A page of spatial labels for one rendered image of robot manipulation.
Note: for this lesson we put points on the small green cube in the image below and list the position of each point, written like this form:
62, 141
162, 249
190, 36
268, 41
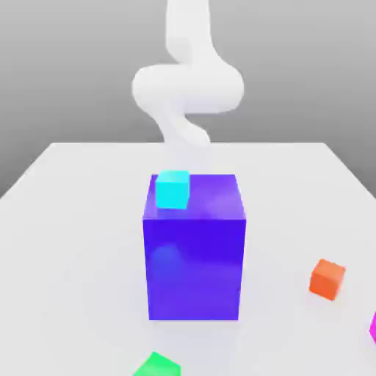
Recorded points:
157, 367

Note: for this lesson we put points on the small magenta cube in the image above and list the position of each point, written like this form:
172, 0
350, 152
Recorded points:
373, 327

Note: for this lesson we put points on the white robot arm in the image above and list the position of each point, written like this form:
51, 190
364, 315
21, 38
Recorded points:
188, 88

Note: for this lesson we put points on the small orange cube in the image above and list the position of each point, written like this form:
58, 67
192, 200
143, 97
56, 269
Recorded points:
326, 280

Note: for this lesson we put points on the small cyan cube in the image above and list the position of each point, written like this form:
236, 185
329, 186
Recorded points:
171, 191

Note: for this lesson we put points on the large blue box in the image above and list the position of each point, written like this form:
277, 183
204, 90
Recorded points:
194, 264

